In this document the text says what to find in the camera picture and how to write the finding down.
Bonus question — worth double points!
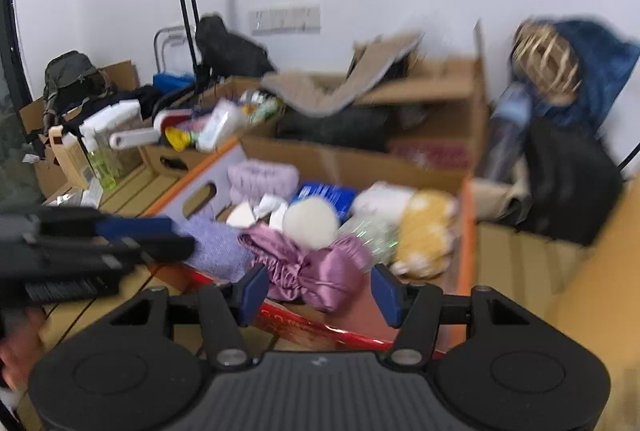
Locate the blue packet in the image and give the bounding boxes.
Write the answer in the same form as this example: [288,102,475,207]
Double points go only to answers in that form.
[292,182,359,223]

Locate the woven rattan ball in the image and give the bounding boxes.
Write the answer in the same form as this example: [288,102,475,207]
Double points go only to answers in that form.
[512,21,584,108]

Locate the large red printed cardboard box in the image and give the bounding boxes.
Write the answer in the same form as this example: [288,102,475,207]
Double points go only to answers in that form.
[239,17,489,172]

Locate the blue box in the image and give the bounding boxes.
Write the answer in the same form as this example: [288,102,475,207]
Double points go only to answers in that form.
[151,72,197,95]

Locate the white bottles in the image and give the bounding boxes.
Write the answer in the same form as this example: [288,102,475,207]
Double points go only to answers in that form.
[79,100,142,148]

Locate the clear green bottle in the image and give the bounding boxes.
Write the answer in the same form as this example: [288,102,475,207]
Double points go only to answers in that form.
[86,145,119,190]

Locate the white plastic packet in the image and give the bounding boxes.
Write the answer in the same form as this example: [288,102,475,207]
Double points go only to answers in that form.
[196,100,249,152]

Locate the clear bottle with blue lid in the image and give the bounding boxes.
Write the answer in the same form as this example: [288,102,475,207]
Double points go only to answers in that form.
[481,83,534,182]

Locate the beige fabric bin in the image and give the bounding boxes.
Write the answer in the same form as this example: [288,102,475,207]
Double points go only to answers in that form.
[471,160,532,228]

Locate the white wall socket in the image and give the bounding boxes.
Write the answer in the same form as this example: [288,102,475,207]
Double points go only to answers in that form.
[249,2,322,35]

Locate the person's left hand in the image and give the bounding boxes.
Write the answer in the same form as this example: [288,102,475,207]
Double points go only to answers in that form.
[0,307,47,393]

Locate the beige carton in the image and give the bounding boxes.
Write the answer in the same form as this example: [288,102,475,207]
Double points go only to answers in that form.
[48,125,97,190]

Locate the clear plastic bag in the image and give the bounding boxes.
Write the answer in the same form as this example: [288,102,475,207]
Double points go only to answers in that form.
[339,215,399,263]

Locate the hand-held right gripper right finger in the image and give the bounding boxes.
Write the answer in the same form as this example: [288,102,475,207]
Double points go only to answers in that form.
[370,263,532,370]

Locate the white brush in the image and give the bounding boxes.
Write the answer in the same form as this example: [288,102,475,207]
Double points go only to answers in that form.
[108,127,162,150]

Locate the black bag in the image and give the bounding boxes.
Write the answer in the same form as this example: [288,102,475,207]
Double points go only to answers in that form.
[194,15,274,80]

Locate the blue towel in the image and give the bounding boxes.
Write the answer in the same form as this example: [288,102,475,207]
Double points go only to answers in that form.
[529,17,640,132]

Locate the grey beige mat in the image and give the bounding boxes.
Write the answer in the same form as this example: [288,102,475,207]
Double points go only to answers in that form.
[261,32,424,118]

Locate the black suitcase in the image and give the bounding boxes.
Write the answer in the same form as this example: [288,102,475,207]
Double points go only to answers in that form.
[516,117,624,248]

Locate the grey backpack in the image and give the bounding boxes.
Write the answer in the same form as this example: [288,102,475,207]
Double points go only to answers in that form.
[41,51,109,132]

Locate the pink plush headband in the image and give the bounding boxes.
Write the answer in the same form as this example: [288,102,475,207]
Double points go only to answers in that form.
[227,160,300,208]

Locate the wooden board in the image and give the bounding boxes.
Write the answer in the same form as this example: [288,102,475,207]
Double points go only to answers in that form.
[544,190,640,364]

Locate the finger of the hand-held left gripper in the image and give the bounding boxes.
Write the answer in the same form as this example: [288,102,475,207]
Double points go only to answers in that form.
[106,235,197,265]
[96,216,177,240]

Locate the small open cardboard box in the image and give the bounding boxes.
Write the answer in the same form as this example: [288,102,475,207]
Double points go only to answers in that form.
[139,77,282,175]

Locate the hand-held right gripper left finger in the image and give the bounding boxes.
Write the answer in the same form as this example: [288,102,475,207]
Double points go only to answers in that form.
[109,263,271,370]

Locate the round white puff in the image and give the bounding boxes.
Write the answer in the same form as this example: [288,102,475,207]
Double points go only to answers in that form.
[282,198,340,250]

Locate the lavender knit cloth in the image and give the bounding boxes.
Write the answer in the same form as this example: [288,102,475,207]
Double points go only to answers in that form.
[172,214,256,275]

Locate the orange edged cardboard box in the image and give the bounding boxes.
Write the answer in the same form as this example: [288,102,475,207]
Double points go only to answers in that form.
[144,135,477,358]

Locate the plain cardboard box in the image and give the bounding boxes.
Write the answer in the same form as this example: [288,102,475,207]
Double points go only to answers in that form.
[19,60,142,198]

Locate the yellow and white plush toy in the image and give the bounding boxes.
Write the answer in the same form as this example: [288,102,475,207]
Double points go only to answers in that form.
[389,190,461,280]

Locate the black trolley handle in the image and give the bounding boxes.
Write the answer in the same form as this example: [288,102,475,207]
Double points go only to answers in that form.
[153,0,207,78]

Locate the purple satin cloth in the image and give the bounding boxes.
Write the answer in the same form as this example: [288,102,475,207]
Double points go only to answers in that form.
[238,224,374,313]

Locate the white makeup sponges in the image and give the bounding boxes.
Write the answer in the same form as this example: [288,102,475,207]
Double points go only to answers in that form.
[226,193,289,230]

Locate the yellow item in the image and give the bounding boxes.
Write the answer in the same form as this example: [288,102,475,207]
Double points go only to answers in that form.
[165,126,194,152]

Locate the black cloth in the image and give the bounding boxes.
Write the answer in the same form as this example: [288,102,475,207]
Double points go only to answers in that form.
[276,107,392,152]

